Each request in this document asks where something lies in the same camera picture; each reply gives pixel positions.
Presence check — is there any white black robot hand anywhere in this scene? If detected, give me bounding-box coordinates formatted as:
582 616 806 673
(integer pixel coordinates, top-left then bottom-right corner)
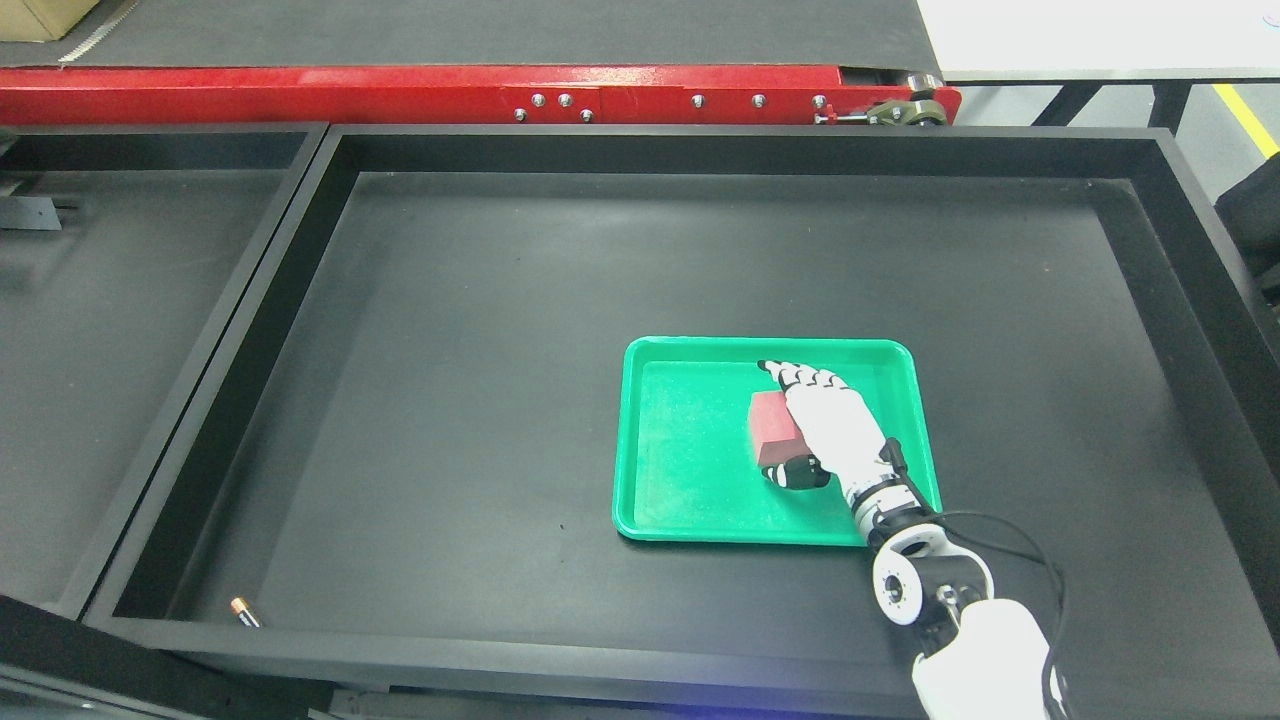
758 360 891 506

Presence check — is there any pink block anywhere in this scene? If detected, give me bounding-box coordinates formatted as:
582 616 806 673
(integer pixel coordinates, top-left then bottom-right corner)
748 391 809 468

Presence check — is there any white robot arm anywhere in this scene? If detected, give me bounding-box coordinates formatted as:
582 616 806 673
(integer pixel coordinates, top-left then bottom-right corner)
838 466 1068 719

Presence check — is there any green plastic tray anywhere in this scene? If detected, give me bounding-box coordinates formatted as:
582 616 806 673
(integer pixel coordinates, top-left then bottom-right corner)
612 336 942 547

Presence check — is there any black metal shelf right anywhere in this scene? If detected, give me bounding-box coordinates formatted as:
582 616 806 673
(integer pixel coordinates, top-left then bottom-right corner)
88 126 1277 717

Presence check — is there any black metal shelf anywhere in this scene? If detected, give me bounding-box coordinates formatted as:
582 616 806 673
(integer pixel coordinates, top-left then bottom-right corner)
88 126 1277 717
1 123 326 620

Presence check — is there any black metal shelf left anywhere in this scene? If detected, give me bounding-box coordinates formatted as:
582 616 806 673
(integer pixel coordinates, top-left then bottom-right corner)
1 123 326 620

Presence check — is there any small battery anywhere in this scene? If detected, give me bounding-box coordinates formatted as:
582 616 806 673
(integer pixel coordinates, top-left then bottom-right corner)
229 596 262 629

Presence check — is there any cardboard box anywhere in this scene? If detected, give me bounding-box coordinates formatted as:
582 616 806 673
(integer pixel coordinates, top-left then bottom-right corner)
1 0 99 44

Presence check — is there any red conveyor frame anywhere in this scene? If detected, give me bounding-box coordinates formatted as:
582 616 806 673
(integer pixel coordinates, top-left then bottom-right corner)
1 65 963 126

